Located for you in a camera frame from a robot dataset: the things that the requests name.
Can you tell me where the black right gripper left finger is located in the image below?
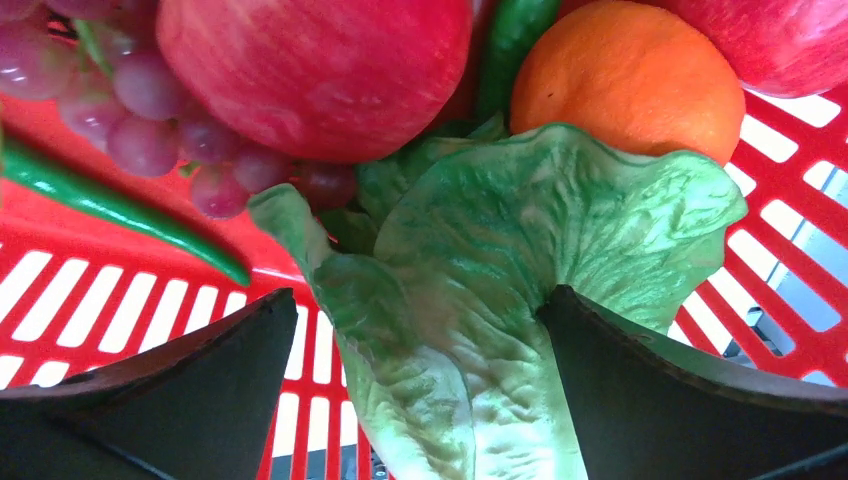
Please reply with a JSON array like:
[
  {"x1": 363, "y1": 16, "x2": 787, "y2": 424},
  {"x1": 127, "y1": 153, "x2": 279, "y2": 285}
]
[{"x1": 1, "y1": 288, "x2": 298, "y2": 479}]

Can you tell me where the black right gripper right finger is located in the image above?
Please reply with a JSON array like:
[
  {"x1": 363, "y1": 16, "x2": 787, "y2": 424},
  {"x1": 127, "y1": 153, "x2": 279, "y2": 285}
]
[{"x1": 537, "y1": 285, "x2": 847, "y2": 479}]

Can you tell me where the green lettuce leaf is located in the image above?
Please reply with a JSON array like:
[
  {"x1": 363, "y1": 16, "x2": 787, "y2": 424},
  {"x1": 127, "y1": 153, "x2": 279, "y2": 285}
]
[{"x1": 248, "y1": 118, "x2": 747, "y2": 479}]

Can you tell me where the orange fruit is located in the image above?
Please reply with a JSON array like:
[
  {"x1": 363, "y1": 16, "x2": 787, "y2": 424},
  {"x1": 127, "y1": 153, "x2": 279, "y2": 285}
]
[{"x1": 509, "y1": 1, "x2": 746, "y2": 165}]

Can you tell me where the red apple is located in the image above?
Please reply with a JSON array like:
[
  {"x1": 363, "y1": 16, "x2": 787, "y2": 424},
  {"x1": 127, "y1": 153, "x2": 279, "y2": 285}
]
[
  {"x1": 654, "y1": 0, "x2": 847, "y2": 98},
  {"x1": 156, "y1": 0, "x2": 474, "y2": 164}
]

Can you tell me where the red grape bunch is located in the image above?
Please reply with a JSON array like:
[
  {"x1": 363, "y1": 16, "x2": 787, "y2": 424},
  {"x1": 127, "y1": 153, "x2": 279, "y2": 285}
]
[{"x1": 1, "y1": 1, "x2": 357, "y2": 219}]

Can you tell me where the red plastic basket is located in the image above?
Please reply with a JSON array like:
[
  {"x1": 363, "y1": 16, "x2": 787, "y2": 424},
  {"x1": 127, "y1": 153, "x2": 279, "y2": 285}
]
[{"x1": 1, "y1": 86, "x2": 847, "y2": 479}]

